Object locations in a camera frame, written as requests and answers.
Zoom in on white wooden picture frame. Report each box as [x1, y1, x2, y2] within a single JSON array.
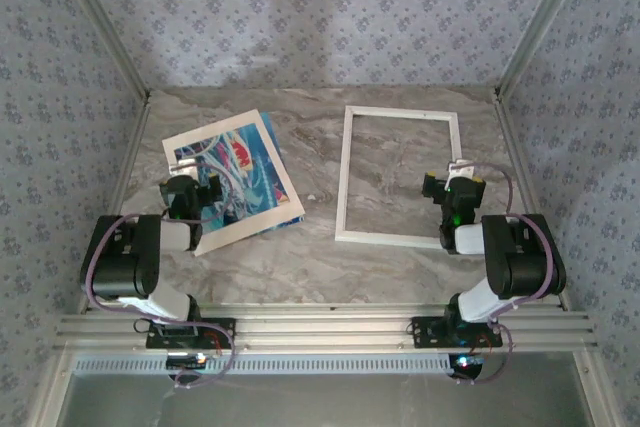
[[333, 104, 463, 250]]

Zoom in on small circuit board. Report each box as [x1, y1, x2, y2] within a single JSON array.
[[165, 352, 209, 371], [448, 352, 487, 380]]

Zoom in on grey metal sheet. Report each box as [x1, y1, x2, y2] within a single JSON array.
[[53, 371, 599, 427]]

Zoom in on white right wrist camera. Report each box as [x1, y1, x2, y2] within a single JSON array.
[[446, 158, 475, 181]]

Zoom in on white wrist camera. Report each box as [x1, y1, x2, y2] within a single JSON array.
[[168, 158, 199, 178], [446, 158, 475, 181]]

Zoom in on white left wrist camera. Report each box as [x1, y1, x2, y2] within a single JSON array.
[[168, 158, 199, 178]]

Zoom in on aluminium side rail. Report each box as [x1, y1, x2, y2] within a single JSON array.
[[494, 94, 571, 312], [77, 95, 153, 313]]

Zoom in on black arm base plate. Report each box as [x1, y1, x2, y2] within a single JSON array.
[[410, 315, 504, 350], [145, 317, 237, 350]]

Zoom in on aluminium corner post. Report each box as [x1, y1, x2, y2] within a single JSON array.
[[49, 0, 152, 101], [494, 0, 596, 98]]

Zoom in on aluminium mounting rail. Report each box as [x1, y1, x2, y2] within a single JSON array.
[[53, 301, 600, 353]]

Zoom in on grey slotted cable duct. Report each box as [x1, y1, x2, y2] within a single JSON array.
[[71, 351, 455, 377]]

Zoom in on aluminium lower post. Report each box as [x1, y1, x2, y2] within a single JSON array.
[[572, 350, 615, 427], [24, 350, 76, 427]]

